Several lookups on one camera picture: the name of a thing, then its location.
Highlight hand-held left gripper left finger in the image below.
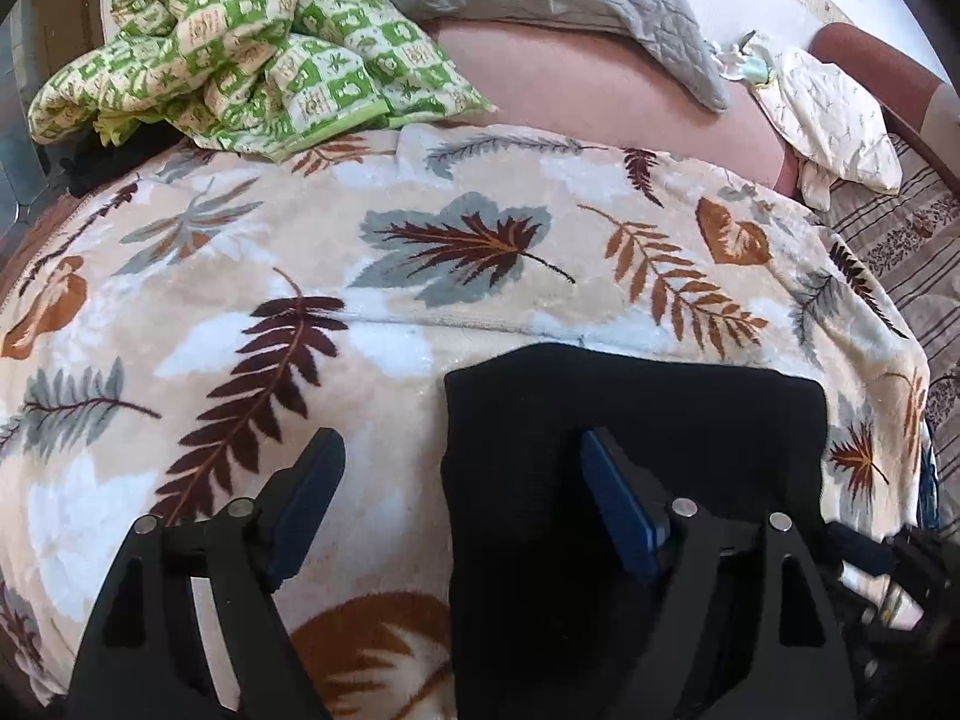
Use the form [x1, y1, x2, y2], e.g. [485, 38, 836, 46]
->
[66, 427, 347, 720]

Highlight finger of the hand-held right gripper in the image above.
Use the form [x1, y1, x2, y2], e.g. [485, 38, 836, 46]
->
[823, 521, 901, 578]

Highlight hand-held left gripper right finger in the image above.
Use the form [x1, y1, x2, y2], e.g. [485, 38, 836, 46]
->
[581, 427, 860, 720]

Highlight black pants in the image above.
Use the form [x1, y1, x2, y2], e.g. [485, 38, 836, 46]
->
[439, 343, 830, 720]

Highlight leaf printed plush blanket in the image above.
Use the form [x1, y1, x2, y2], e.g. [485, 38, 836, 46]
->
[0, 124, 935, 720]

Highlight striped brown cloth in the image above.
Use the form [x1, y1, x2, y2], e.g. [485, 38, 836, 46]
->
[817, 131, 960, 466]

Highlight dark cloth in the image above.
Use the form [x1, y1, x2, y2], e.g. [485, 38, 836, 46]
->
[64, 127, 188, 196]

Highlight white floral cloth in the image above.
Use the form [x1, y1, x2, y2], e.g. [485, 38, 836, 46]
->
[712, 30, 905, 212]

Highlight pink bed sheet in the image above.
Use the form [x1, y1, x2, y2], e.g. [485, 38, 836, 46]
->
[420, 19, 807, 200]

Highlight leaded glass window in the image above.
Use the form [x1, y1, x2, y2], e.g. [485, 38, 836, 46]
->
[0, 7, 53, 241]

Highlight green patterned quilt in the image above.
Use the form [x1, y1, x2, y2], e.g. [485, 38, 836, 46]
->
[26, 0, 500, 162]

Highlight brown headboard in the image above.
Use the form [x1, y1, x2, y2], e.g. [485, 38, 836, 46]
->
[810, 22, 960, 188]

